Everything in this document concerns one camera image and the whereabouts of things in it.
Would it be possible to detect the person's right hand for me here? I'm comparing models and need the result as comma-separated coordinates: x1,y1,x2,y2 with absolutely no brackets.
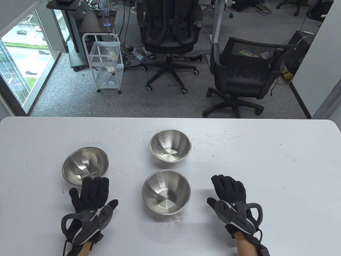
207,175,263,239

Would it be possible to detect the person's left hand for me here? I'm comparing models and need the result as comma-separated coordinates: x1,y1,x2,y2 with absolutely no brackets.
65,177,119,245

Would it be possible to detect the stainless steel mixing bowl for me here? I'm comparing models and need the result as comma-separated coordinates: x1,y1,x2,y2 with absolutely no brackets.
142,170,191,215
62,147,109,185
149,129,192,163

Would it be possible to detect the person's right forearm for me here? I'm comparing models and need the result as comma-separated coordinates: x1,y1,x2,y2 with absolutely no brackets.
236,235,267,256

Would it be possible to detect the person's left forearm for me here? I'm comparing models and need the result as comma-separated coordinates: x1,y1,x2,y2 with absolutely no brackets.
67,241,93,256

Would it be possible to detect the grey hand tracker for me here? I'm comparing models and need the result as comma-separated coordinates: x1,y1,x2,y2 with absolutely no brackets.
214,200,263,235
61,205,115,246

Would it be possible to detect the black mesh office chair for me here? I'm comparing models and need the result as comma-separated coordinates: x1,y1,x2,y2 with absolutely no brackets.
202,37,299,119

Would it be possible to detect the white rolling cart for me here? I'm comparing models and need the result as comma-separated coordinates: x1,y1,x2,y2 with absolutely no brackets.
82,33,125,94

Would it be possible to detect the grey equipment stand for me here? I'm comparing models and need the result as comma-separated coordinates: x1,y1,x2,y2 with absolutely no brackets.
46,0,88,72

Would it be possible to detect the glass window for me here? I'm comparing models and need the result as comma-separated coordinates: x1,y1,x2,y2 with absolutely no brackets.
0,8,62,115

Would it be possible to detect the black computer tower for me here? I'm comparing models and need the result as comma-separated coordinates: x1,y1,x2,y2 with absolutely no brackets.
286,30,316,75

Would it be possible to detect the black high-back office chair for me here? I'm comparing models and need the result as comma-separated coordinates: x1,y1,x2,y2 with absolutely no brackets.
136,0,203,94

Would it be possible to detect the white desk leg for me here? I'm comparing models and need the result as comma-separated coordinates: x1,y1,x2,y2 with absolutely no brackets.
210,0,224,66

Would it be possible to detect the small brown-top desk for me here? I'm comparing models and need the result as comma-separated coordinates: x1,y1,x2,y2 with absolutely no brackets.
78,10,117,35

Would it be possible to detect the clear plastic water bottle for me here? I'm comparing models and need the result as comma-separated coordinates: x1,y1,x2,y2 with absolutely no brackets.
102,0,111,27

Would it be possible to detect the black office chair base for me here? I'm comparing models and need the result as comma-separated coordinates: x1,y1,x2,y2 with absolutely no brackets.
276,0,309,16

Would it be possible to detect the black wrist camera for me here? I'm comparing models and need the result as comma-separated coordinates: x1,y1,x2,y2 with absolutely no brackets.
254,244,270,256

